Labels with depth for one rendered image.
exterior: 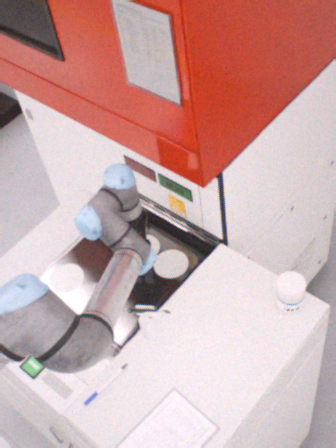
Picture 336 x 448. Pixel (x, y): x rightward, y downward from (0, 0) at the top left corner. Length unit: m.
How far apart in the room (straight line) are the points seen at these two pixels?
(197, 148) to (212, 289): 0.41
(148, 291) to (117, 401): 0.36
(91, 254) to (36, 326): 0.71
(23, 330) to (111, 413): 0.42
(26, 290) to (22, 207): 2.18
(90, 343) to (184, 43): 0.60
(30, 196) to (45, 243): 1.35
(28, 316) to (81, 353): 0.12
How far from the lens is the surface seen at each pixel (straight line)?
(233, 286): 1.60
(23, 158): 3.55
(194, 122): 1.32
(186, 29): 1.18
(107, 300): 1.28
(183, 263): 1.73
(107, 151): 1.79
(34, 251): 1.97
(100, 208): 1.45
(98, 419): 1.48
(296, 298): 1.49
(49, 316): 1.13
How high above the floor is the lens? 2.30
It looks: 51 degrees down
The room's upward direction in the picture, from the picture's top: 11 degrees counter-clockwise
